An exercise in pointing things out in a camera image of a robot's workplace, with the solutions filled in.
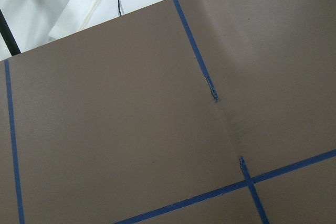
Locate blue tape grid lines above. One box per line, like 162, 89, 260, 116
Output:
4, 0, 335, 223

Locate white folded paper towel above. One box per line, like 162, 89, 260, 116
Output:
49, 0, 99, 40

